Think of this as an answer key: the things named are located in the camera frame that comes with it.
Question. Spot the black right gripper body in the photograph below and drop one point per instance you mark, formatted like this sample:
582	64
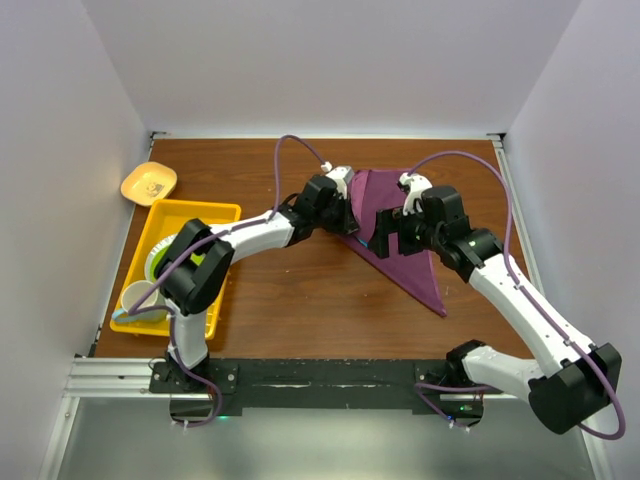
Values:
415	235

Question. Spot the aluminium frame rail front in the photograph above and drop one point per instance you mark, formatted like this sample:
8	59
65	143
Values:
110	375

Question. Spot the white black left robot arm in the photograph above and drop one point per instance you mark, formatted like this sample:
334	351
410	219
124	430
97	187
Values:
192	271

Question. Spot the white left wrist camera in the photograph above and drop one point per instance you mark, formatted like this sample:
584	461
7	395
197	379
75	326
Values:
336	180

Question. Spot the yellow plastic tray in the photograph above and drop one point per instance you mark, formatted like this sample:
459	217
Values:
165	219

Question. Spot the aluminium frame rail right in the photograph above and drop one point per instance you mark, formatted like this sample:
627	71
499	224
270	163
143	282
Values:
518	218

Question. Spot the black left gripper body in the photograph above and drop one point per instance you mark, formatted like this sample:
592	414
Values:
335	217

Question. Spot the yellow square bowl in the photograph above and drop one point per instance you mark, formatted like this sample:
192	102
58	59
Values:
148	183

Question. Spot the pale cup with blue handle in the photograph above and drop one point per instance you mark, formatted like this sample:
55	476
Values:
139	303

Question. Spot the aluminium frame rail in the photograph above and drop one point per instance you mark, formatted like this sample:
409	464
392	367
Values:
518	218
110	375

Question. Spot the green white plate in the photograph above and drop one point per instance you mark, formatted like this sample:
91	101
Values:
154	257

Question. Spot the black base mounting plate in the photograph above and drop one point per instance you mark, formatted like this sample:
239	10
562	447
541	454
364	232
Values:
458	402

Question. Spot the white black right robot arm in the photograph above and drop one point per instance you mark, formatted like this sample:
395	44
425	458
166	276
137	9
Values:
569	377

